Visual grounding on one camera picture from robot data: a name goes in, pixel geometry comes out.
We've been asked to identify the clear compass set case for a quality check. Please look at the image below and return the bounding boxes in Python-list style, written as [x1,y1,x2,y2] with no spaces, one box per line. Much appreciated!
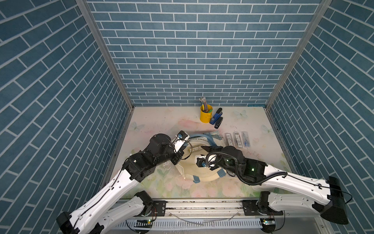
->
[225,133,234,146]

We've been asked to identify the cream canvas tote bag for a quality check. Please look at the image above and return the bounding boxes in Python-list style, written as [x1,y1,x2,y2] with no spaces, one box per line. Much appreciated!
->
[176,131,226,183]

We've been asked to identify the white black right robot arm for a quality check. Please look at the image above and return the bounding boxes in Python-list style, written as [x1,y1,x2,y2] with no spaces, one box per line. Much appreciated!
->
[195,146,349,225]

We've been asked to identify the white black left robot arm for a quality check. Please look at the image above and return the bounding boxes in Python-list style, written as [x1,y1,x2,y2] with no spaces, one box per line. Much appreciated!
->
[56,131,190,234]

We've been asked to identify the black stapler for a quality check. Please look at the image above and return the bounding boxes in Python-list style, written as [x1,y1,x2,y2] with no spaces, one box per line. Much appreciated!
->
[214,117,223,129]

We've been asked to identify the yellow pencil cup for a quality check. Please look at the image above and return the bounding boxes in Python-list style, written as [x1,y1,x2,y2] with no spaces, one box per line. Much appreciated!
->
[200,105,213,123]

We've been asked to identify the blue stapler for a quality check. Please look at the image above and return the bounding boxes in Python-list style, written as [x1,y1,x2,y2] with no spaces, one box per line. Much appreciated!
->
[209,108,223,125]

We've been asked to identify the pencils in cup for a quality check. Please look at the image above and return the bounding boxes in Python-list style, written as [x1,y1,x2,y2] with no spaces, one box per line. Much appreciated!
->
[199,97,209,113]

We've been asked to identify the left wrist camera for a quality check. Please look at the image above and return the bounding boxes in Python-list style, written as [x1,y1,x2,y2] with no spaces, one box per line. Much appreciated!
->
[172,130,190,152]

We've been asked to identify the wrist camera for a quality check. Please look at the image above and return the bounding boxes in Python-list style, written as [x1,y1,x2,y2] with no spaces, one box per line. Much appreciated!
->
[172,130,190,152]
[196,157,216,168]

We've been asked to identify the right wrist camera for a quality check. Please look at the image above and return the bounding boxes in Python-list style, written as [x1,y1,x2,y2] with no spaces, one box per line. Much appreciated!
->
[196,157,216,168]

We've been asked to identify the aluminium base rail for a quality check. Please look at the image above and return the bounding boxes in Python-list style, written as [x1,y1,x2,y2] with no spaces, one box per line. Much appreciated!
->
[74,197,334,234]

